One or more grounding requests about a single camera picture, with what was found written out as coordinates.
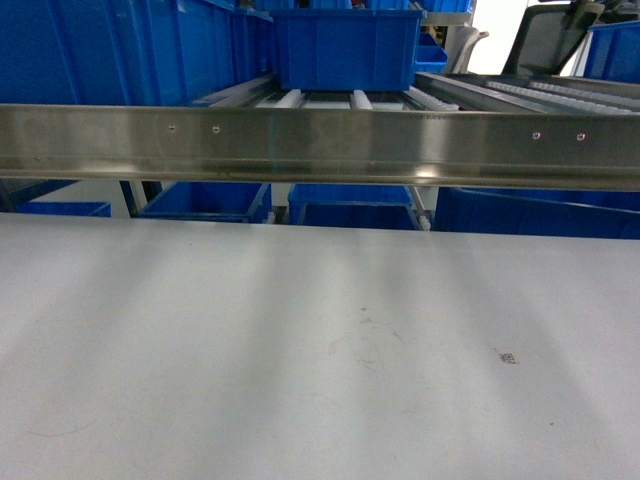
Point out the stainless steel shelf rack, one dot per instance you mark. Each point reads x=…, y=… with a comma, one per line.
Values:
x=459, y=131

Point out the blue crate lower middle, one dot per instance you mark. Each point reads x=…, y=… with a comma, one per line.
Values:
x=352, y=206

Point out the blue crate lower right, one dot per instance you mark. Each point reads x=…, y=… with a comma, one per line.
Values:
x=538, y=212

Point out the blue crate lower left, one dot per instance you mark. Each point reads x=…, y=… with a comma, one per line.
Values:
x=212, y=202

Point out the small blue crate far left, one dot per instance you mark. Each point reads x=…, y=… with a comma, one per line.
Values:
x=81, y=209

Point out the grey office chair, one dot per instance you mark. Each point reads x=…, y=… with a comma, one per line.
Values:
x=548, y=36

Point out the large blue crate upper left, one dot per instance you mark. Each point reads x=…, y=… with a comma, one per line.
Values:
x=140, y=53

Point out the blue crate far right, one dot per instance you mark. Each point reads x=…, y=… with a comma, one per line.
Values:
x=613, y=53

